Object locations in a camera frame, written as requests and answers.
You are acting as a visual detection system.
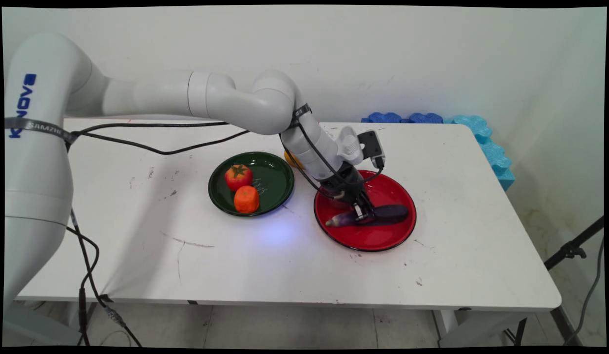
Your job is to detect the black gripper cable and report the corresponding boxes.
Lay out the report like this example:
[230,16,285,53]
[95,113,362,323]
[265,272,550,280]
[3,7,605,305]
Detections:
[66,129,344,348]

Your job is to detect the orange toy mandarin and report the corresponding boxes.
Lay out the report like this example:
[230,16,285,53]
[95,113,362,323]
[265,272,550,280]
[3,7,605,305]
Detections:
[234,185,261,214]

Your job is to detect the yellow orange toy mango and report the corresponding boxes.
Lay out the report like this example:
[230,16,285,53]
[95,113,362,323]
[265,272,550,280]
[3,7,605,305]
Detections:
[284,150,305,171]

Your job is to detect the light blue foam mat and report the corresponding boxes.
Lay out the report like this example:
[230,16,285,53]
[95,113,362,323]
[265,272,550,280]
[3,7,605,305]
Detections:
[444,115,516,192]

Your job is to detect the purple toy eggplant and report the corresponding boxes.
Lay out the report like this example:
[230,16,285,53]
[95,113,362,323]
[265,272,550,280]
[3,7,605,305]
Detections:
[325,204,410,229]

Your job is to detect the white table leg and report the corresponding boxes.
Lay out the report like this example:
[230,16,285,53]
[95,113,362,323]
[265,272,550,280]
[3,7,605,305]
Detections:
[432,309,529,348]

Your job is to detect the black arm strap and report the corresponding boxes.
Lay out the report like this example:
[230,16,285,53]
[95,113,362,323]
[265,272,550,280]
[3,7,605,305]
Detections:
[289,103,313,129]

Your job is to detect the black tripod stand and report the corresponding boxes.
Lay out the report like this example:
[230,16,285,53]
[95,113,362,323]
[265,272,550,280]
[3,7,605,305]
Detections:
[544,216,606,271]

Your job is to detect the white grey wrist camera box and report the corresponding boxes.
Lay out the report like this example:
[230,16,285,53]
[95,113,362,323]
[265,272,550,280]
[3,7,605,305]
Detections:
[336,126,387,171]

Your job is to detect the grey printed arm strap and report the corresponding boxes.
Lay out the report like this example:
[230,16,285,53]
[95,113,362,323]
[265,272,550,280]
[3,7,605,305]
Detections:
[4,117,78,145]

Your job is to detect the red plate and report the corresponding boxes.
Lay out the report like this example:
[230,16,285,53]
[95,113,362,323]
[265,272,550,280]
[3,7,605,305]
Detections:
[314,170,417,252]

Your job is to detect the black camera cable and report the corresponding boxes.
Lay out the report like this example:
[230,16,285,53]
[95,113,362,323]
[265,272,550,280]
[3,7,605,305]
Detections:
[66,112,386,186]

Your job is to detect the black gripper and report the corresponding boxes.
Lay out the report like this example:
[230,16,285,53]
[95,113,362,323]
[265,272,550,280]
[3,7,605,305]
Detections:
[317,164,379,226]

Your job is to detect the grey hanging cable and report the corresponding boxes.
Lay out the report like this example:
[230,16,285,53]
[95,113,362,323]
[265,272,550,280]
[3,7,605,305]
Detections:
[564,236,606,346]

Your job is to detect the red toy tomato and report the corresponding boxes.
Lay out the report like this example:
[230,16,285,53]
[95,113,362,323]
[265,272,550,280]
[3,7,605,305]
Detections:
[225,164,254,192]

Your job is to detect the dark green plate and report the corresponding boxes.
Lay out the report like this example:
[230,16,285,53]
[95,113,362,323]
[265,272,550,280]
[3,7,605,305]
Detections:
[208,151,295,217]

